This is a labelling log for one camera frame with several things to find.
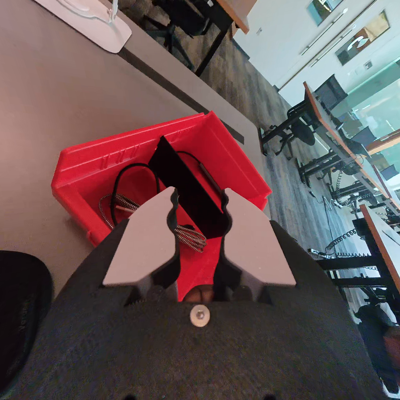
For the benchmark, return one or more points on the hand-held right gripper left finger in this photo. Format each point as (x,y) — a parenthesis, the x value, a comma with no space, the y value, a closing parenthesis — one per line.
(143,243)

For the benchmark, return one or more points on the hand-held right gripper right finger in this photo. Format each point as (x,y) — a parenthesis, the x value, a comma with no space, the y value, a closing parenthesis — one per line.
(256,247)

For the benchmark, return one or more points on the red plastic bin with divider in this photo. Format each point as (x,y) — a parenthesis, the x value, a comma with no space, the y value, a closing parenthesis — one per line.
(93,168)

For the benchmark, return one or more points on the white power strip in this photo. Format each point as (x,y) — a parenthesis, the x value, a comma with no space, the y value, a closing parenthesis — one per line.
(318,253)

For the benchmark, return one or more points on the black bin divider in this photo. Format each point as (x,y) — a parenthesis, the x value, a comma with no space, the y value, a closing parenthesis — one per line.
(187,193)

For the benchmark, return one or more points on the wood top office desk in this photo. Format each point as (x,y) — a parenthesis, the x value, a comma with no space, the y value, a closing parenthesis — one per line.
(331,125)
(379,237)

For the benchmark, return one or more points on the black office chair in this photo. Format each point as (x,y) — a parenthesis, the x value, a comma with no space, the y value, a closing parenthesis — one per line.
(304,132)
(187,15)

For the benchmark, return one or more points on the black monitor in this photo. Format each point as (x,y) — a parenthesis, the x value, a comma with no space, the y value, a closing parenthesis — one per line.
(329,92)

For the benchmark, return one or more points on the white stand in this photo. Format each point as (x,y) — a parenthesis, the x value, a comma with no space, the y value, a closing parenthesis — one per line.
(93,28)

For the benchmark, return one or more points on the dark desk wood top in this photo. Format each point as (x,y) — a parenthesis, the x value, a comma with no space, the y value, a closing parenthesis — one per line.
(240,18)

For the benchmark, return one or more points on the door window with logo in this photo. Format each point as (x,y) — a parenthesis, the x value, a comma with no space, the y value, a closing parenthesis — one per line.
(362,40)

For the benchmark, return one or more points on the plain door window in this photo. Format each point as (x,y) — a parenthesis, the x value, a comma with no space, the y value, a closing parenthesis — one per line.
(325,9)

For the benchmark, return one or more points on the small wall plate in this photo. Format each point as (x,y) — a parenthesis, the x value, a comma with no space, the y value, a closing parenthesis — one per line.
(367,64)

